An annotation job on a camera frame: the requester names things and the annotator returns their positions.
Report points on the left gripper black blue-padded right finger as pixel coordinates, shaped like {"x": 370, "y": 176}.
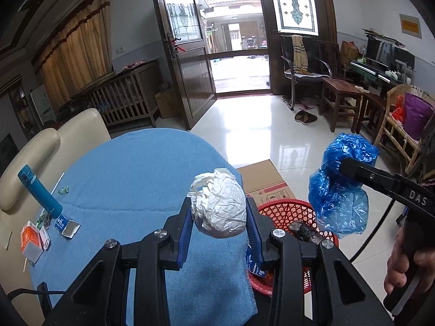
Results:
{"x": 314, "y": 284}

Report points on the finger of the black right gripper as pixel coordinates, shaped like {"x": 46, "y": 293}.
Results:
{"x": 375, "y": 178}

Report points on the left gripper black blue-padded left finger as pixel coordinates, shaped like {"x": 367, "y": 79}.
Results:
{"x": 99, "y": 295}

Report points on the blue plastic bag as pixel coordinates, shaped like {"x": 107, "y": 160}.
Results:
{"x": 340, "y": 203}

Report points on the black plastic bag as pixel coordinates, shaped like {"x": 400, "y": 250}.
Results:
{"x": 305, "y": 233}

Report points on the white paper ball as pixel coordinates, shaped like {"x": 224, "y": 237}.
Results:
{"x": 218, "y": 204}

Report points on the blue toothpaste box piece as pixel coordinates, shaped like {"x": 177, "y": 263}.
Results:
{"x": 252, "y": 265}

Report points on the person's right hand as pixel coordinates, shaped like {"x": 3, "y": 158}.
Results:
{"x": 398, "y": 264}

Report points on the wicker chair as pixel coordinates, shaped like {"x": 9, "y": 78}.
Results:
{"x": 392, "y": 126}

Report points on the purple cushion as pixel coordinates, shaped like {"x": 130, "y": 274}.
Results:
{"x": 417, "y": 114}

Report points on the small blue silver box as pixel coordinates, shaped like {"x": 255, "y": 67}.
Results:
{"x": 66, "y": 226}

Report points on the red plastic mesh basket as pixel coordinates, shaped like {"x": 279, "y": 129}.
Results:
{"x": 283, "y": 212}

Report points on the orange white small box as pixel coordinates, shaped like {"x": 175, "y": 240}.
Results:
{"x": 34, "y": 242}

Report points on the wooden stool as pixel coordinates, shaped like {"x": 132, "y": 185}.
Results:
{"x": 343, "y": 98}

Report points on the pair of slippers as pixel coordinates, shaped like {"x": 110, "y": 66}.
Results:
{"x": 305, "y": 117}

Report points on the teal thermos bottle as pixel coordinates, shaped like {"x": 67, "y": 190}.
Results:
{"x": 35, "y": 187}

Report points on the green candy wrapper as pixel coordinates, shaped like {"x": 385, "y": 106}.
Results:
{"x": 64, "y": 190}

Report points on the blue tablecloth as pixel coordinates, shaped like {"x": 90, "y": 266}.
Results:
{"x": 125, "y": 189}

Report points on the computer monitor desk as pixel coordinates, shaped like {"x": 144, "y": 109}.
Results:
{"x": 385, "y": 63}

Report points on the brown cardboard box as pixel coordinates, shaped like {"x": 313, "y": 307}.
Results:
{"x": 263, "y": 183}

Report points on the black metal armchair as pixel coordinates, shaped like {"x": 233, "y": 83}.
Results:
{"x": 302, "y": 64}

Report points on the cream leather chair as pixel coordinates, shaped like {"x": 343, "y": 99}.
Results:
{"x": 33, "y": 154}

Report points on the stained glass window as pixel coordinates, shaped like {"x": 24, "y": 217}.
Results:
{"x": 296, "y": 17}

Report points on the wooden crib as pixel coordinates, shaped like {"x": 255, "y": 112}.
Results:
{"x": 126, "y": 97}

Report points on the dark wooden door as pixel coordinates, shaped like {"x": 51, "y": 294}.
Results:
{"x": 184, "y": 41}

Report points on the yellow curtain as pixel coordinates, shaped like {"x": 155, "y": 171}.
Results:
{"x": 77, "y": 53}

